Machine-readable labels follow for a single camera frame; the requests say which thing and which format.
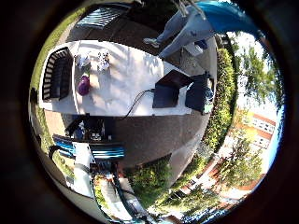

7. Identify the spotted white cloth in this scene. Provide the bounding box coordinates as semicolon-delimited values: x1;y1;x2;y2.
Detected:
97;49;111;72

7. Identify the black open laptop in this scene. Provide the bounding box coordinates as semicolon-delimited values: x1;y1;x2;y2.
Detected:
151;69;193;109

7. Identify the black laptop cable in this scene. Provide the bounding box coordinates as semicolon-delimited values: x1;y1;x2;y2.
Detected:
120;88;156;121

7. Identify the white box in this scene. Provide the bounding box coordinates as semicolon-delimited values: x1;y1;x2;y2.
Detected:
182;41;204;57

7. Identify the person in blue shirt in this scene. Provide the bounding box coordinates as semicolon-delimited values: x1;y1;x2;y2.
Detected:
142;0;261;60

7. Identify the dark slatted bench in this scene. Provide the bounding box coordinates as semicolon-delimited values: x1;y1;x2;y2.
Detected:
76;3;134;31
49;133;126;161

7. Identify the black slatted plastic basket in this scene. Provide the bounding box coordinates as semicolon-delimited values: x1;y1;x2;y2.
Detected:
41;46;75;103

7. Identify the purple eggplant plush toy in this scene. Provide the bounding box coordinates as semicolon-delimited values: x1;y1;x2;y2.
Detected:
77;74;92;97

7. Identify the grey and white plush toy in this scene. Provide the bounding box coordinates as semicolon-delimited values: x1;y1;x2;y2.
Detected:
75;52;92;69

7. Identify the orange and white building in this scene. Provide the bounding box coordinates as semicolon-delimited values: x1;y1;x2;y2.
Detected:
246;112;278;149

